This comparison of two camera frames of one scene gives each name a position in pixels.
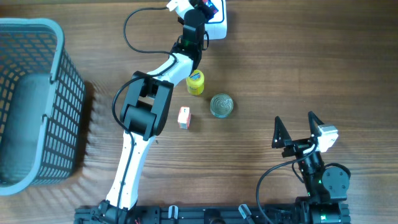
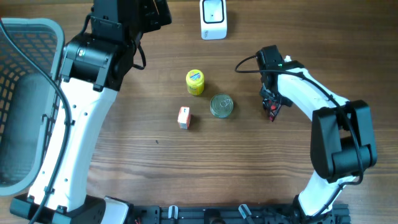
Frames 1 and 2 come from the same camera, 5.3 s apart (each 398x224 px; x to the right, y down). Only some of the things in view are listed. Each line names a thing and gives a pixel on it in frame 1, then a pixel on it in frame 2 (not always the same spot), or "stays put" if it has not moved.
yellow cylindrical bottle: (194, 83) stays put
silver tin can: (221, 106) stays put
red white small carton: (184, 117) stays put
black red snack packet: (208, 9) to (274, 107)
